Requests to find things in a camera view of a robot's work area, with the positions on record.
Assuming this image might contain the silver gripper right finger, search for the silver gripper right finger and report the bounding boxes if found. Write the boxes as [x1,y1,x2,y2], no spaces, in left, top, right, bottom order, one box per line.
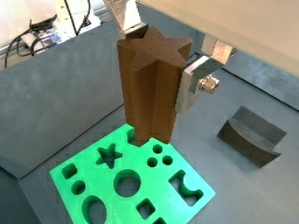
[174,35,232,113]

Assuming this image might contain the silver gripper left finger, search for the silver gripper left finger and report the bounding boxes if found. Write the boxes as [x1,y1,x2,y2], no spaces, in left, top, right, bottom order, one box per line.
[102,0,148,39]

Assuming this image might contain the brown star-shaped peg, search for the brown star-shaped peg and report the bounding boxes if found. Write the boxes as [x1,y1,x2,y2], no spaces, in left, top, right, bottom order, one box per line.
[116,27,192,145]

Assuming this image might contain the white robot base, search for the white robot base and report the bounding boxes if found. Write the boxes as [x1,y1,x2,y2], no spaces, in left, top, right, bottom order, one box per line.
[53,0,100,40]

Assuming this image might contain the dark grey curved block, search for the dark grey curved block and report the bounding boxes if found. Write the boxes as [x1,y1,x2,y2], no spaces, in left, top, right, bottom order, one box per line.
[217,106,285,168]

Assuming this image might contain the green shape sorter board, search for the green shape sorter board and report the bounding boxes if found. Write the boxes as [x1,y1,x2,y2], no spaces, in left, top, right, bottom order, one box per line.
[50,124,214,224]

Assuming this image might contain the black cable bundle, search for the black cable bundle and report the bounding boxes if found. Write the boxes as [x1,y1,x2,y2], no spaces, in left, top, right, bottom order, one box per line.
[3,0,93,70]

